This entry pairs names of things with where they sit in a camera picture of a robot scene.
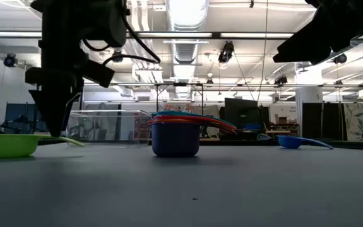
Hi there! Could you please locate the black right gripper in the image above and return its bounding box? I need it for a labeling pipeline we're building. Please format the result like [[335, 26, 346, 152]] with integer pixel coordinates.
[[272, 0, 363, 66]]

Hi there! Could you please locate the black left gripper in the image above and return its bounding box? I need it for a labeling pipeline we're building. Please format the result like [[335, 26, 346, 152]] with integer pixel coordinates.
[[25, 39, 89, 138]]

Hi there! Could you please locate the green measuring cup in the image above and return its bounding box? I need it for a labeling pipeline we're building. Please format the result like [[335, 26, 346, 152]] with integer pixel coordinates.
[[0, 134, 86, 159]]

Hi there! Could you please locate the small blue measuring cup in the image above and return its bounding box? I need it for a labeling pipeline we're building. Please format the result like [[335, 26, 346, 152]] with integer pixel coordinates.
[[277, 135, 334, 151]]

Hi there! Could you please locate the orange measuring cup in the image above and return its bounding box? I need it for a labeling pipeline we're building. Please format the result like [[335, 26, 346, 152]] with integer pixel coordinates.
[[148, 119, 237, 135]]

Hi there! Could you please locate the teal measuring cup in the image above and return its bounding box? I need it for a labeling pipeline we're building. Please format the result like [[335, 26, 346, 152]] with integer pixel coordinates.
[[152, 110, 236, 129]]

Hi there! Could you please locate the purple measuring cup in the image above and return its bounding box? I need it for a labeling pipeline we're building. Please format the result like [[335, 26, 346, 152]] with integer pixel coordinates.
[[151, 122, 201, 158]]

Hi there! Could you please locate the clear plastic basket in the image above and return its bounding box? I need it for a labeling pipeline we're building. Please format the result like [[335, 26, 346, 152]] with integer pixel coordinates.
[[64, 109, 153, 148]]

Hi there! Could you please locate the black monitor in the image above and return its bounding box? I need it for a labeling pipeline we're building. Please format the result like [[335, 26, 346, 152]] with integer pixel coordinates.
[[224, 97, 270, 130]]

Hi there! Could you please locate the hanging black ceiling camera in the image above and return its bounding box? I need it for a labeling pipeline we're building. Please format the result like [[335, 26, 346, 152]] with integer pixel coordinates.
[[110, 49, 124, 64], [3, 53, 18, 68], [274, 74, 289, 86], [217, 40, 235, 64]]

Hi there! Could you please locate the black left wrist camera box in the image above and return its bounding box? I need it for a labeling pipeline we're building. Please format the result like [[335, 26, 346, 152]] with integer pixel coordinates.
[[83, 59, 116, 89]]

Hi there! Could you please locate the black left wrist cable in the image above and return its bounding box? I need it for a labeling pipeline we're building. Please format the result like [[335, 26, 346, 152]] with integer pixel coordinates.
[[81, 9, 162, 66]]

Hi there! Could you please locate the black metal frame stand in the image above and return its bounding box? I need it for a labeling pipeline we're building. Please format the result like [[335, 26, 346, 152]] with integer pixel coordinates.
[[155, 82, 205, 114]]

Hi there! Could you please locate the silver air duct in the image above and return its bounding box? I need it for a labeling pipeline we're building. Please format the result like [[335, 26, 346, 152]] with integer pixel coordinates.
[[165, 0, 210, 66]]

